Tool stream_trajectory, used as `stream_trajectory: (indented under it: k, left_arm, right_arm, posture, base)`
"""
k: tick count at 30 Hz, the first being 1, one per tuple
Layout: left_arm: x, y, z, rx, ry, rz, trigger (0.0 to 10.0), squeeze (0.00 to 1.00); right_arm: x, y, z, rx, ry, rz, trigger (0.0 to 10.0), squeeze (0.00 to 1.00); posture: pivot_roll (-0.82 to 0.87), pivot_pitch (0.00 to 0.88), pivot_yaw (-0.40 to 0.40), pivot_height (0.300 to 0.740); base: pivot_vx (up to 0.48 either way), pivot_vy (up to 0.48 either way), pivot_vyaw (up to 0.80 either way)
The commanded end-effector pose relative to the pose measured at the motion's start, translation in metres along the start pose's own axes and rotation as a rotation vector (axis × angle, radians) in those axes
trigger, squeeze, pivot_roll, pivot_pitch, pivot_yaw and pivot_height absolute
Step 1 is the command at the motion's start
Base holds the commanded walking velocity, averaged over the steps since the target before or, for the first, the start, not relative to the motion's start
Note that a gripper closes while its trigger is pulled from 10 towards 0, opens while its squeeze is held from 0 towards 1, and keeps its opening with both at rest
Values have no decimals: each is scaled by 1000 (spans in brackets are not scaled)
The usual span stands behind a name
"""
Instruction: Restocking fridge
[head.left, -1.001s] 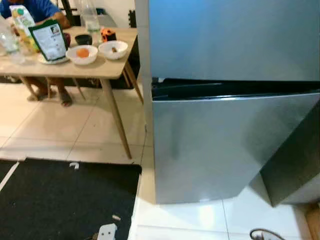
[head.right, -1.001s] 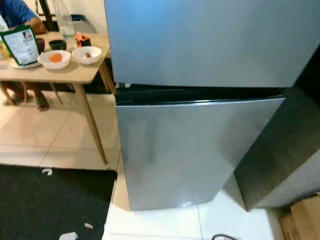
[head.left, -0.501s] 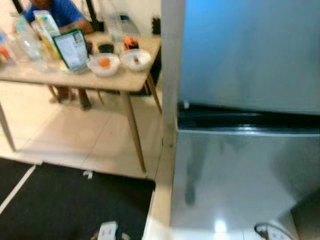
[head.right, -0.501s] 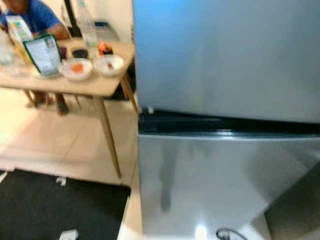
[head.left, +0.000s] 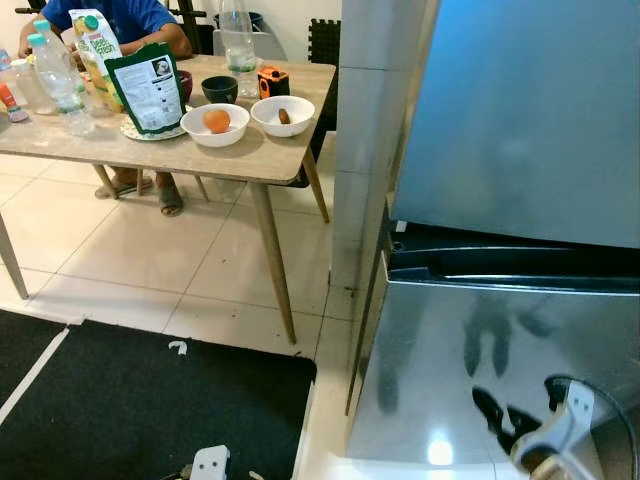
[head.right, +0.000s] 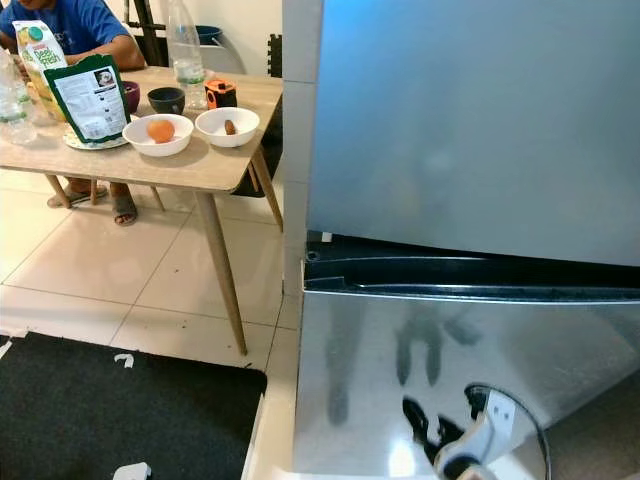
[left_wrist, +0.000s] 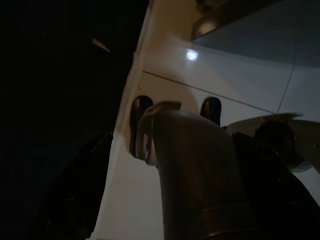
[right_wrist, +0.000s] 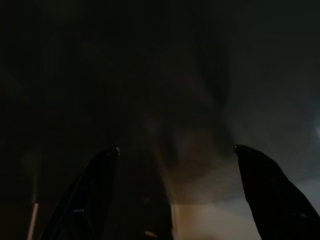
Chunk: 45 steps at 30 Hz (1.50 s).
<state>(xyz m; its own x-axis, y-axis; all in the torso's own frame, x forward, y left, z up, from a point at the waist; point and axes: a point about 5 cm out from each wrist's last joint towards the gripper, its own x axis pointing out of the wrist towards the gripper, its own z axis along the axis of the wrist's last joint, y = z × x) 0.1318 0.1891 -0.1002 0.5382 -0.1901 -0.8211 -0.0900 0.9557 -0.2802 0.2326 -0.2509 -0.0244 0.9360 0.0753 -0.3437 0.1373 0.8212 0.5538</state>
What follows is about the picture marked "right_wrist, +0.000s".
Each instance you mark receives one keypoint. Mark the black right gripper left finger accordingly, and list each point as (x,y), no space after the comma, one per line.
(82,212)

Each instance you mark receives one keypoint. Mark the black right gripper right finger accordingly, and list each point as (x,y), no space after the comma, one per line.
(280,205)

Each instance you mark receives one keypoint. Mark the pale upright post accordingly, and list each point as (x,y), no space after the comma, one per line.
(33,222)

